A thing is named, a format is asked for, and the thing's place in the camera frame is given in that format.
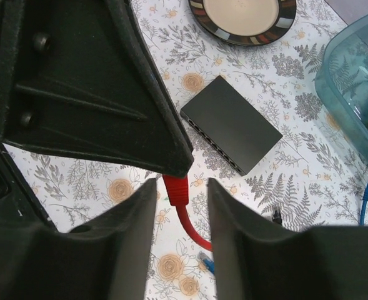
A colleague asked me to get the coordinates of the floral patterned table mat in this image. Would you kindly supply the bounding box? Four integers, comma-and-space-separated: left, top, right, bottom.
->
4, 1, 368, 299

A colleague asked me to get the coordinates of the red ethernet cable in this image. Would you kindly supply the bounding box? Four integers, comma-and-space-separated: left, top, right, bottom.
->
162, 174, 213, 253

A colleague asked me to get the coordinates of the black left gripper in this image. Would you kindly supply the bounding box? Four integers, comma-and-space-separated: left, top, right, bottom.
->
0, 143, 57, 231

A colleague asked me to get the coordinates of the blue ethernet cable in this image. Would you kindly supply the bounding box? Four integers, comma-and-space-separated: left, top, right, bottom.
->
197, 181, 368, 276

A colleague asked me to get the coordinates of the dark rimmed beige plate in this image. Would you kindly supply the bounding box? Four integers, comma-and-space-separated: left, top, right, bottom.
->
189, 0, 297, 46

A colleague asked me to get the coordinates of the teal transparent plastic container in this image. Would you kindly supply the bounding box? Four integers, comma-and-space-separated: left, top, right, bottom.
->
315, 15, 368, 165

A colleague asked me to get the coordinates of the black network switch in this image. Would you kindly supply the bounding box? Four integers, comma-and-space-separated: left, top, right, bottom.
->
180, 76, 282, 176

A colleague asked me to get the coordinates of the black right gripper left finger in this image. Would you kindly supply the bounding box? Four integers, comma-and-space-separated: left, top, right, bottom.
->
0, 179, 157, 299

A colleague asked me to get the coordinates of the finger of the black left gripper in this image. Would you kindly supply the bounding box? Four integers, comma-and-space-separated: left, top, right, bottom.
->
0, 1, 194, 178

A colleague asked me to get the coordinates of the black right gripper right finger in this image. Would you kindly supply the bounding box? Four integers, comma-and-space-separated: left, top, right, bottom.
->
207, 179, 368, 299

